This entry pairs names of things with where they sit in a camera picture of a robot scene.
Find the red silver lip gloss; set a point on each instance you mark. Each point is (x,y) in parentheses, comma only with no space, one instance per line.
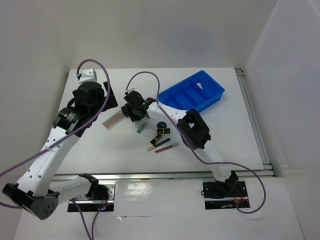
(167,147)

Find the clear nude eyeshadow palette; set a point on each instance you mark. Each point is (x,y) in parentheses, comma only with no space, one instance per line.
(113,120)

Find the aluminium front rail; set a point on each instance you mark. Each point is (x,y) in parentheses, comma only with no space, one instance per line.
(168,175)

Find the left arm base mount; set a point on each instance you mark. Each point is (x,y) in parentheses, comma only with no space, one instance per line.
(103,200)

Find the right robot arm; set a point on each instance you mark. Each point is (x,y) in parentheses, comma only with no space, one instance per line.
(194,133)

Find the blue divided plastic bin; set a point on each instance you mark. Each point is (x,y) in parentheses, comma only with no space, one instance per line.
(186,95)

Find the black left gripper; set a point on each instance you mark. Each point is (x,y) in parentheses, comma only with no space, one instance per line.
(111,101)

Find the dark green labelled round puff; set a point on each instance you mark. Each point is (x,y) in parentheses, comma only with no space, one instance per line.
(161,125)

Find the beige makeup sponge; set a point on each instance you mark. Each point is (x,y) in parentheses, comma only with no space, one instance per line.
(199,85)

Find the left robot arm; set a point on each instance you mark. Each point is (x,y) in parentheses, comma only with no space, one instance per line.
(34,191)

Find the gold capped dark pencil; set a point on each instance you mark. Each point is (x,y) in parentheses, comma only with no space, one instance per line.
(158,144)

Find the green lip balm tube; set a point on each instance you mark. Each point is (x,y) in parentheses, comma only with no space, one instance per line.
(141,128)

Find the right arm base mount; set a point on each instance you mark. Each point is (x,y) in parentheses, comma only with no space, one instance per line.
(217,197)

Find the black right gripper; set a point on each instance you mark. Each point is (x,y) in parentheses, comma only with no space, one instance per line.
(133,117)

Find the black gold square lipstick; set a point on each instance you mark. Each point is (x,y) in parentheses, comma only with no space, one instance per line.
(163,131)

